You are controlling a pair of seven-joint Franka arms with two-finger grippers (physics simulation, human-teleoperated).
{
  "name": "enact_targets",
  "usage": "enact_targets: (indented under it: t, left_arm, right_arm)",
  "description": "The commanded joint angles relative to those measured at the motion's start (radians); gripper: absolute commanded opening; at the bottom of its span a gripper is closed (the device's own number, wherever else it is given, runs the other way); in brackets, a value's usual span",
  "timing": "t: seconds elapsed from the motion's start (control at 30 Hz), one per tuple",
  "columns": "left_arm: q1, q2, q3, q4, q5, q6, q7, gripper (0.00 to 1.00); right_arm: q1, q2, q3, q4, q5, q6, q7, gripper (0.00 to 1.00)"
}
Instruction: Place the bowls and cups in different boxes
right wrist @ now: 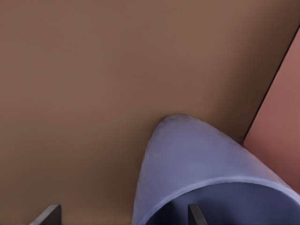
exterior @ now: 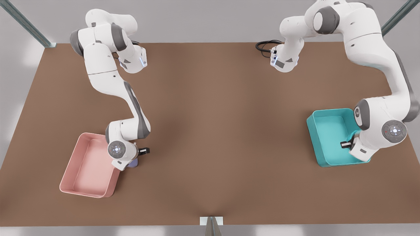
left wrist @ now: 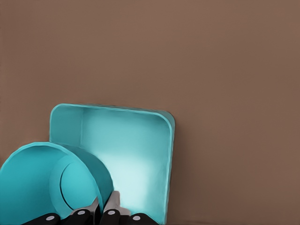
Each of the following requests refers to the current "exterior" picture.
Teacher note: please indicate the lavender cup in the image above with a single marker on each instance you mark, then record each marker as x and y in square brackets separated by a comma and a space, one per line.
[133, 164]

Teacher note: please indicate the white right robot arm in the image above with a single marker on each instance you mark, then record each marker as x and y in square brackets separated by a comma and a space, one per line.
[101, 62]

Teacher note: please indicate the teal plastic box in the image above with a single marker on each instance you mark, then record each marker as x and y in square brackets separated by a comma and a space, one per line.
[329, 136]

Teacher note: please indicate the pink plastic box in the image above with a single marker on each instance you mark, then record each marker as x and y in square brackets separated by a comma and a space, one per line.
[89, 165]

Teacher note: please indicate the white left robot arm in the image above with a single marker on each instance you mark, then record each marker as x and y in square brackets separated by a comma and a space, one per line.
[370, 39]

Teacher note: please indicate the silver frame post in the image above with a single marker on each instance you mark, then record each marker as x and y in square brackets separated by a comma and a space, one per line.
[211, 226]
[398, 15]
[24, 22]

